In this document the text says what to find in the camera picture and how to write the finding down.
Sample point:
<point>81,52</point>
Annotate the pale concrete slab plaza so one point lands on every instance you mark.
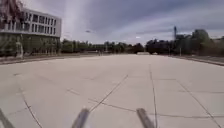
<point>110,71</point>

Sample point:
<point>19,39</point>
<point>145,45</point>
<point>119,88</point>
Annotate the row of trees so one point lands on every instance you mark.
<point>116,47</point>

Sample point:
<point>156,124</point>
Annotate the robot's own part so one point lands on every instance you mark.
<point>81,119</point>
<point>145,118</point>

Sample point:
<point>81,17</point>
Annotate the tall thin tower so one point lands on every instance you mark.
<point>175,32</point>

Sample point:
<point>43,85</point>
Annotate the dark kerb strip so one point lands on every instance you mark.
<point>203,60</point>
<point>36,59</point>

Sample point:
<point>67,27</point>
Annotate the white building with window rows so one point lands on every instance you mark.
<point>40,25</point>

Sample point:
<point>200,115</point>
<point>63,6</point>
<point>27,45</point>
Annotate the tree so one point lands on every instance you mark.
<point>10,10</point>

